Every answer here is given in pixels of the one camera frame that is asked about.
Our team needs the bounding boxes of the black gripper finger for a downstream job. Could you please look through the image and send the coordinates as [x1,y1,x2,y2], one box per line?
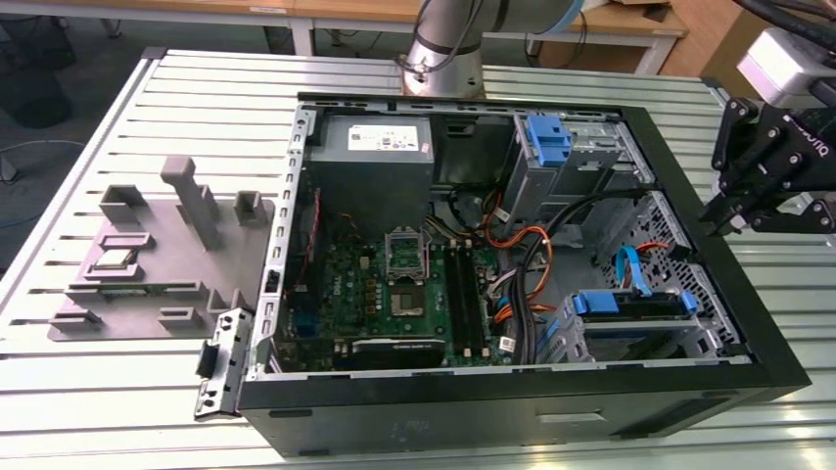
[714,150,836,240]
[697,96,787,224]

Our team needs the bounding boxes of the orange power wire black plug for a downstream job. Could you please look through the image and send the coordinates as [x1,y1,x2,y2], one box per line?
[637,241,693,261]

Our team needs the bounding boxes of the blue data wire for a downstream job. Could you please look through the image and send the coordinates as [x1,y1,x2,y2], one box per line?
[617,246,655,299]

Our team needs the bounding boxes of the hard disk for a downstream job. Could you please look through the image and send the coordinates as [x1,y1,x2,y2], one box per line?
[569,290,707,364]

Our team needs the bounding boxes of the silver disk bay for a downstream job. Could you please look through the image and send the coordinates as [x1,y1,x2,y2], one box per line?
[562,287,743,364]

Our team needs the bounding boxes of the silver drive cage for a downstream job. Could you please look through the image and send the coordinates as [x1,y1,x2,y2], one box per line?
[509,115,655,231]

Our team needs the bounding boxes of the wooden desk white legs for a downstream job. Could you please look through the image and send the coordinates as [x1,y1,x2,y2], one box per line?
[526,0,691,74]

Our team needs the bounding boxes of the blue drive latch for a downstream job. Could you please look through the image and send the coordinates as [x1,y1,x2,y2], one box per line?
[526,115,574,167]

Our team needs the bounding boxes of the black RAM slot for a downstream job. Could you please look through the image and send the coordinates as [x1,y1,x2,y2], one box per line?
[461,240,485,358]
[445,240,467,358]
[451,240,475,358]
[466,240,493,358]

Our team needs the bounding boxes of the grey power supply unit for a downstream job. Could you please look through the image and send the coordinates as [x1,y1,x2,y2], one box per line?
[305,115,437,231]

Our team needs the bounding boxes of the metal socket cover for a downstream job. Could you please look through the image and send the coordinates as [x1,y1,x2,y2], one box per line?
[385,227,431,285]

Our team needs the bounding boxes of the CPU socket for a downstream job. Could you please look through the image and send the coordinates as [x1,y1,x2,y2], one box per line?
[390,281,430,319]

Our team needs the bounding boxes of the black PC case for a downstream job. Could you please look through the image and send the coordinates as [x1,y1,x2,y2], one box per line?
[234,90,814,459]

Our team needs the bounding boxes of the green motherboard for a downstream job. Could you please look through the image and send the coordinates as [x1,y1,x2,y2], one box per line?
[274,224,519,372]

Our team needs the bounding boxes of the black graphics card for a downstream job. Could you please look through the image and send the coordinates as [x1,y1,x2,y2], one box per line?
[333,335,450,371]

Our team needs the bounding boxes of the white desk wooden top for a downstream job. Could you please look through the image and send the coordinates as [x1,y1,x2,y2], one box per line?
[62,0,419,58]

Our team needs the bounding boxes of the grey parts rack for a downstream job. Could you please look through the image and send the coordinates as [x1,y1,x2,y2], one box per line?
[46,156,278,344]

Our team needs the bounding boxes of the green RAM stick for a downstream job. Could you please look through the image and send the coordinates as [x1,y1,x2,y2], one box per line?
[97,283,175,298]

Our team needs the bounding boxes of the silver CPU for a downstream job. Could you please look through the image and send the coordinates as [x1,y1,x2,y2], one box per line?
[91,249,141,270]

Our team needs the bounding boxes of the black chair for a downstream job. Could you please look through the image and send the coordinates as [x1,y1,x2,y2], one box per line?
[0,14,78,129]

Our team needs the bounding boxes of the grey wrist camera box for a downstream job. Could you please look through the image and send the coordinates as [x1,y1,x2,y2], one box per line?
[737,26,826,107]

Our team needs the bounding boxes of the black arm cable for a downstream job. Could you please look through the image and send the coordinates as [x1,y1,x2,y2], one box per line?
[738,0,836,35]

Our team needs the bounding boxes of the orange red wire bundle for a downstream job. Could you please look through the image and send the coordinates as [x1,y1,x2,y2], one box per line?
[483,188,558,327]

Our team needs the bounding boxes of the black cable bundle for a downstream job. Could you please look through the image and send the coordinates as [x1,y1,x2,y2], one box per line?
[507,187,659,366]

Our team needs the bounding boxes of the yellow black wire bundle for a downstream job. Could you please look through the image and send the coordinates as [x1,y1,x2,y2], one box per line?
[423,212,477,241]

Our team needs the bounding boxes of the silver expansion slot bracket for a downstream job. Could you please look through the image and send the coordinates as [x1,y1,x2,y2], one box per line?
[194,305,257,423]

